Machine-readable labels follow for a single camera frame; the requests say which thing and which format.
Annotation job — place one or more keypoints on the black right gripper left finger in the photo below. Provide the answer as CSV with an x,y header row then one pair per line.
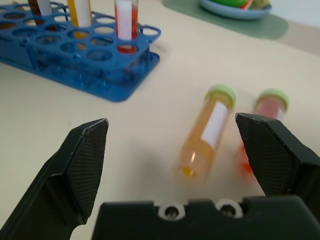
x,y
72,170

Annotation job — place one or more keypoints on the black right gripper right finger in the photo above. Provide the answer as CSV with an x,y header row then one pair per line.
x,y
275,160

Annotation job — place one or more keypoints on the blue test tube rack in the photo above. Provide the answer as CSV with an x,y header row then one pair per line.
x,y
75,50

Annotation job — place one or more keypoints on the brown liquid tube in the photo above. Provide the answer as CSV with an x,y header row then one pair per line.
x,y
40,10

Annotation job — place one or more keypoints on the green oval placemat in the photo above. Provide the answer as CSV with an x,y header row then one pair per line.
x,y
225,20

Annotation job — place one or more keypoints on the light blue plate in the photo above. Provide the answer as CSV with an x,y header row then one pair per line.
x,y
235,11

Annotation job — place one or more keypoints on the yellow-green toy fruit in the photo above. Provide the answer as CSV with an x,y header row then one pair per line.
x,y
260,3

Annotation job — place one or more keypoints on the green toy vegetable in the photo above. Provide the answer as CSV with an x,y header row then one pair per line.
x,y
228,2

